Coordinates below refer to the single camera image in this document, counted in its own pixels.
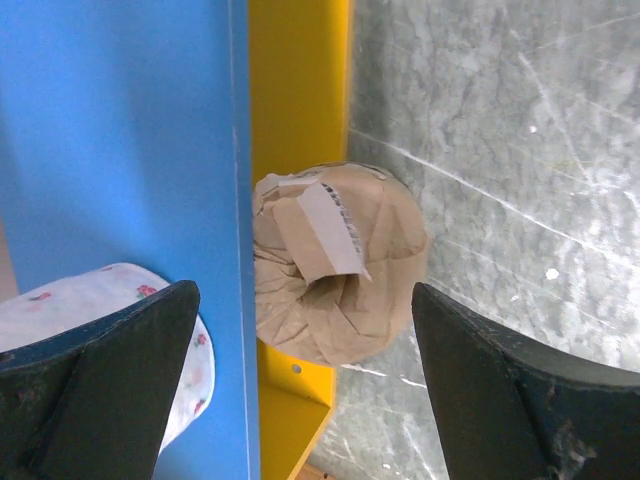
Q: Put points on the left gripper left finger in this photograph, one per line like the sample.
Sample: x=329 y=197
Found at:
x=93 y=402

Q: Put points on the yellow pink blue shelf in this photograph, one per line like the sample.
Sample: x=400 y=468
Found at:
x=134 y=131

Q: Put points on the white dotted toilet paper roll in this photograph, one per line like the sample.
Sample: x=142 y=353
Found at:
x=67 y=303

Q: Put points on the beige paper roll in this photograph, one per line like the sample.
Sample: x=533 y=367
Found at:
x=338 y=249

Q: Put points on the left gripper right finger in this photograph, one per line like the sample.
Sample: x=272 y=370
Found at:
x=509 y=407

